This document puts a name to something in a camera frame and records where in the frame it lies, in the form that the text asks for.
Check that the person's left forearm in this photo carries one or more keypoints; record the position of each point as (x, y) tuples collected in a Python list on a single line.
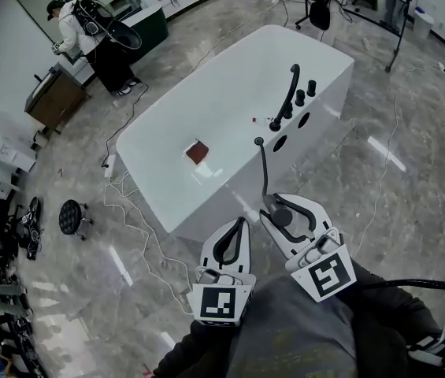
[(194, 353)]

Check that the black swivel chair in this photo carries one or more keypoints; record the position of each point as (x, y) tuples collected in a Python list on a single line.
[(318, 10)]

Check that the clear plastic water bottle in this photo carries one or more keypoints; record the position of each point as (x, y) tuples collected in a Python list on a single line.
[(262, 121)]

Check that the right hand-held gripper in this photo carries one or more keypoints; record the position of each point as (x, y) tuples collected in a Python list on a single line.
[(324, 274)]

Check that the person's right forearm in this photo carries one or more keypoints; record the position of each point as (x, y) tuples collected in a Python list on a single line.
[(387, 321)]

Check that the white cylindrical appliance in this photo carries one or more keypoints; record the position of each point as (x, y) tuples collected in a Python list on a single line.
[(423, 24)]

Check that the person's grey shirt torso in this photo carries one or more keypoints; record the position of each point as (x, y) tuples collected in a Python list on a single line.
[(293, 337)]

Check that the white power strip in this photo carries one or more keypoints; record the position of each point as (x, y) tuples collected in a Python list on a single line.
[(110, 165), (190, 301)]

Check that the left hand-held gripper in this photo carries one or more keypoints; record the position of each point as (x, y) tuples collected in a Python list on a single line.
[(218, 301)]

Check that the wooden cabinet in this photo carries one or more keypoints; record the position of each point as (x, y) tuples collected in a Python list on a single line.
[(54, 101)]

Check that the white shelf unit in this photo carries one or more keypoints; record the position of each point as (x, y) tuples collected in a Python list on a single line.
[(9, 171)]

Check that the black round stool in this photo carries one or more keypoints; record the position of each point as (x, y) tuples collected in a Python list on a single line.
[(70, 216)]

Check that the red cloth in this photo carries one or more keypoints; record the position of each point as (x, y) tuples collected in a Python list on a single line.
[(197, 150)]

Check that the black curved faucet spout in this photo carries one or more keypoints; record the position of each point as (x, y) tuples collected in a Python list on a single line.
[(291, 89)]

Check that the black faucet knob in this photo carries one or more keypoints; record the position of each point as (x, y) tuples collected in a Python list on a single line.
[(289, 110), (300, 97), (311, 87)]

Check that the white bathtub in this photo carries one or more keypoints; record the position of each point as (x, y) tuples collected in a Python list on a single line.
[(226, 93)]

